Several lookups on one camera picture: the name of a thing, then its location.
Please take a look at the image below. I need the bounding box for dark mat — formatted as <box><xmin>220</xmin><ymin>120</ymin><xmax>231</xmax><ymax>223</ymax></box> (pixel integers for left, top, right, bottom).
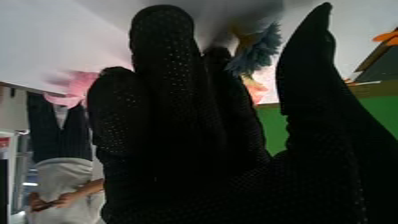
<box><xmin>352</xmin><ymin>37</ymin><xmax>398</xmax><ymax>84</ymax></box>

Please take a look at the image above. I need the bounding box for white sheet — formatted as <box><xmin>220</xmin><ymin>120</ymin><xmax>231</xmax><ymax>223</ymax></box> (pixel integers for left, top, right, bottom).
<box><xmin>0</xmin><ymin>0</ymin><xmax>398</xmax><ymax>105</ymax></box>

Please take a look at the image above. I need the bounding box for pink flower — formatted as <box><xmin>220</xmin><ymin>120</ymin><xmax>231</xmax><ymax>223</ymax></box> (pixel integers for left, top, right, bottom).
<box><xmin>41</xmin><ymin>70</ymin><xmax>101</xmax><ymax>110</ymax></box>
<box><xmin>240</xmin><ymin>75</ymin><xmax>272</xmax><ymax>107</ymax></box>

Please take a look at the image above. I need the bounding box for person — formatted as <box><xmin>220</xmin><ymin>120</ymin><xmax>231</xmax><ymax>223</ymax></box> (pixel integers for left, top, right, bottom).
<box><xmin>23</xmin><ymin>91</ymin><xmax>110</xmax><ymax>224</ymax></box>

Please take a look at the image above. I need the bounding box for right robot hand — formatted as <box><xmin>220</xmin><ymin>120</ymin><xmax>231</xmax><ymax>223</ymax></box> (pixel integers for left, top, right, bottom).
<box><xmin>85</xmin><ymin>1</ymin><xmax>398</xmax><ymax>224</ymax></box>

